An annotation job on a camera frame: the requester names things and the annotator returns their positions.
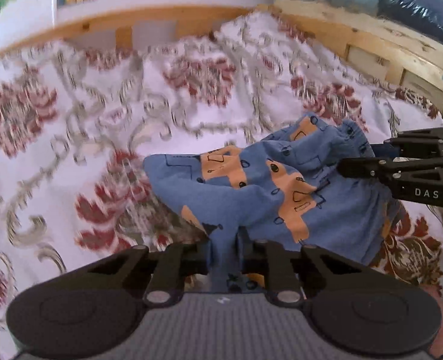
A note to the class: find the blue pyjama pants orange print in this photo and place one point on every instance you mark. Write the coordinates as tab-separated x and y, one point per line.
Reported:
284	188

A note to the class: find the floral white red bedspread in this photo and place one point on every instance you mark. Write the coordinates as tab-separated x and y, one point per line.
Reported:
76	124

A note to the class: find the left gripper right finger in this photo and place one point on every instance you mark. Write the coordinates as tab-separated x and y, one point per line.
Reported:
273	263

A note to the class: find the wooden bed frame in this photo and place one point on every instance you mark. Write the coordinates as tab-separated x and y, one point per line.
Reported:
142	26

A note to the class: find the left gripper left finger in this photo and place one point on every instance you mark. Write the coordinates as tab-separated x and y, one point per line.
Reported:
173	266

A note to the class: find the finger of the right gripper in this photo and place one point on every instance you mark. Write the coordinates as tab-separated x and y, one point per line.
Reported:
414	147
364	168

